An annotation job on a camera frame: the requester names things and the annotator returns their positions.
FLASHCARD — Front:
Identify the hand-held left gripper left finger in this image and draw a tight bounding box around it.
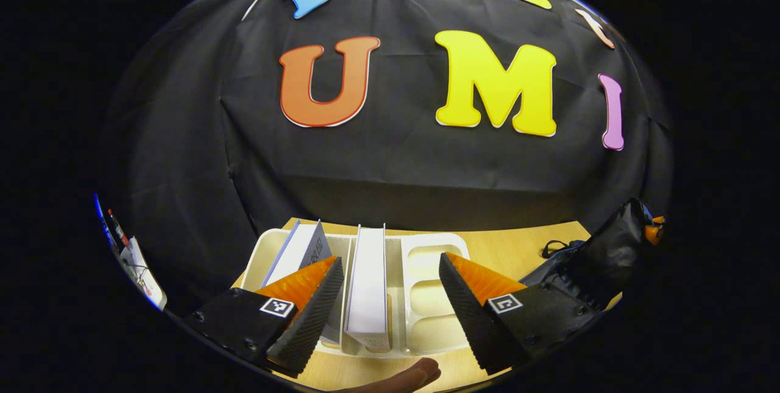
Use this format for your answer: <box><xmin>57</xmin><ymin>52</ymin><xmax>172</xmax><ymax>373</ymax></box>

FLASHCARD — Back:
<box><xmin>185</xmin><ymin>256</ymin><xmax>346</xmax><ymax>378</ymax></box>

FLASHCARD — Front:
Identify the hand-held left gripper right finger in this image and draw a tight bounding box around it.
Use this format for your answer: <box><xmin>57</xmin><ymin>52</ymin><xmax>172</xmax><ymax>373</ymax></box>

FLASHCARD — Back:
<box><xmin>438</xmin><ymin>252</ymin><xmax>604</xmax><ymax>377</ymax></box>

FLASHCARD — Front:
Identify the cream plastic bookshelf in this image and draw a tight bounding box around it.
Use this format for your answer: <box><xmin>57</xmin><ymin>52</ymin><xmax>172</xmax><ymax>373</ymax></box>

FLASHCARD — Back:
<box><xmin>241</xmin><ymin>228</ymin><xmax>482</xmax><ymax>358</ymax></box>

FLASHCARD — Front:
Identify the blue schoolbag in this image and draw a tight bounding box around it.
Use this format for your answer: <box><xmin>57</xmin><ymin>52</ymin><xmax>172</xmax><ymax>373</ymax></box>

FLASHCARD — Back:
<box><xmin>521</xmin><ymin>198</ymin><xmax>656</xmax><ymax>311</ymax></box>

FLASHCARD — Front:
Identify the white cover book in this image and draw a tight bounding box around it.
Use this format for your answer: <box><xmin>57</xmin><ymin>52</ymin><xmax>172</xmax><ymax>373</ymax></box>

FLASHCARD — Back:
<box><xmin>343</xmin><ymin>224</ymin><xmax>392</xmax><ymax>354</ymax></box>

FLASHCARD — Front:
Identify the purple cover book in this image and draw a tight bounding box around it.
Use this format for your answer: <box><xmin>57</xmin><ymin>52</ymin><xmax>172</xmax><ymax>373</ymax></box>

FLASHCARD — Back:
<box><xmin>262</xmin><ymin>219</ymin><xmax>342</xmax><ymax>345</ymax></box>

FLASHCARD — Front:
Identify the black backdrop cloth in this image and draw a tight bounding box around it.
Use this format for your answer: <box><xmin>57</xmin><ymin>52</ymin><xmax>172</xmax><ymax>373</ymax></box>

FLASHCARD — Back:
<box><xmin>97</xmin><ymin>0</ymin><xmax>674</xmax><ymax>314</ymax></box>

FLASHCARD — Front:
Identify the white side table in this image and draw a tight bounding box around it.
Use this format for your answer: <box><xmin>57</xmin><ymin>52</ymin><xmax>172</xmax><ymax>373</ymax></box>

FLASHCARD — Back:
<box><xmin>119</xmin><ymin>238</ymin><xmax>168</xmax><ymax>311</ymax></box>

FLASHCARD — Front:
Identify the red capped bottle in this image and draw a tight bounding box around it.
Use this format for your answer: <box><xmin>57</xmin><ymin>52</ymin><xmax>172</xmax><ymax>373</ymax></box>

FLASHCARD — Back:
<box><xmin>107</xmin><ymin>209</ymin><xmax>130</xmax><ymax>247</ymax></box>

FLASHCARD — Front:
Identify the computer monitor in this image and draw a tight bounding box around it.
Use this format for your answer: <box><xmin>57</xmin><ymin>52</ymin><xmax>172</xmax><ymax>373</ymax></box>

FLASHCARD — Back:
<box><xmin>93</xmin><ymin>193</ymin><xmax>110</xmax><ymax>241</ymax></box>

